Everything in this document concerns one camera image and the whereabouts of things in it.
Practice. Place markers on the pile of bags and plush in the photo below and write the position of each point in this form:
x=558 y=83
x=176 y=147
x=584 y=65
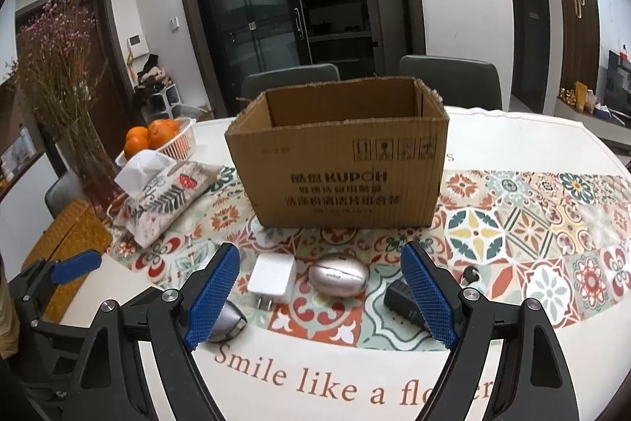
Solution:
x=154 y=71

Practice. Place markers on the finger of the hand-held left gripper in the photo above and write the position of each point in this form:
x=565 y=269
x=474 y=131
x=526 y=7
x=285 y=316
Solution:
x=76 y=265

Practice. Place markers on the white plastic fruit basket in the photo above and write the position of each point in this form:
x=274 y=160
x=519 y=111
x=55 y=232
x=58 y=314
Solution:
x=180 y=145

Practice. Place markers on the white tissue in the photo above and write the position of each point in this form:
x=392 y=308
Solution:
x=143 y=169

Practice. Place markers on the yellow packet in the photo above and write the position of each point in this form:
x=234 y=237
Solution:
x=580 y=95

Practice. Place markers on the white shoe rack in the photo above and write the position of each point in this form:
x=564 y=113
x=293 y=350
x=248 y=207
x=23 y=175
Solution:
x=162 y=100

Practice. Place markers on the pile of oranges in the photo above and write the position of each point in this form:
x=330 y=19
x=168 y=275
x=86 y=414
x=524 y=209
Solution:
x=162 y=132

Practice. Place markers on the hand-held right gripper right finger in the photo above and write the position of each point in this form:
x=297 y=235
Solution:
x=429 y=297

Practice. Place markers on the dried pink flower bouquet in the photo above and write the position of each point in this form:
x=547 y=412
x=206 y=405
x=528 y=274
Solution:
x=59 y=71

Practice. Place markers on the low television cabinet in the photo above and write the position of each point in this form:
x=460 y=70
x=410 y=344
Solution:
x=581 y=120

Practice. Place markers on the floral tissue box cover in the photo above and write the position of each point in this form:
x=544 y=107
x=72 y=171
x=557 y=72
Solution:
x=162 y=204

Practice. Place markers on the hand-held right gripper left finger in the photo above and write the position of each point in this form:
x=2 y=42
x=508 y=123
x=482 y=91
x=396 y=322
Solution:
x=217 y=297

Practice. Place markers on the white charger plug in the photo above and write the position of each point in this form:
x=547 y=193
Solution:
x=271 y=278

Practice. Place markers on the rose gold egg-shaped device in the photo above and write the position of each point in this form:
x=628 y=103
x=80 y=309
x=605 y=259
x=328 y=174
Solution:
x=337 y=275

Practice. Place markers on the small black plug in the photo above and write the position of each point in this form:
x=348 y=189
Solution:
x=471 y=275

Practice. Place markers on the brown cardboard box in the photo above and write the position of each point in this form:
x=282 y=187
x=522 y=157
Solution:
x=335 y=184

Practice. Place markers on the dark sliding glass door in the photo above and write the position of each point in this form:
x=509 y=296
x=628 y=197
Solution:
x=246 y=6

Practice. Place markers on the dark interior door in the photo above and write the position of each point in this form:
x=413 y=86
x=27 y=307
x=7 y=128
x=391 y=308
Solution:
x=530 y=36

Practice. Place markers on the black television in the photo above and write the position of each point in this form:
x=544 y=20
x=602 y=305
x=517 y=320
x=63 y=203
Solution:
x=618 y=80

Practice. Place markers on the grey dining chair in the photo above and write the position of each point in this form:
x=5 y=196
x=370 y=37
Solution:
x=291 y=80
x=61 y=196
x=453 y=78

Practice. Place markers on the clear glass vase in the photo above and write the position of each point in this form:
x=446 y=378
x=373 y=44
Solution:
x=98 y=174

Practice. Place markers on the black power adapter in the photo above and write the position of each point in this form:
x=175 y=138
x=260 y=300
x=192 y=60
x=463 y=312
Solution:
x=402 y=302

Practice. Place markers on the brown entrance door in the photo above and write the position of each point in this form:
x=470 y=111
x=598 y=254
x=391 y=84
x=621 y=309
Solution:
x=106 y=56

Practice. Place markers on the white wall intercom panel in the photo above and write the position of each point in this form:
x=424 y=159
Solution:
x=137 y=44

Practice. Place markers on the silver grey computer mouse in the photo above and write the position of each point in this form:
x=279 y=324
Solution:
x=229 y=325

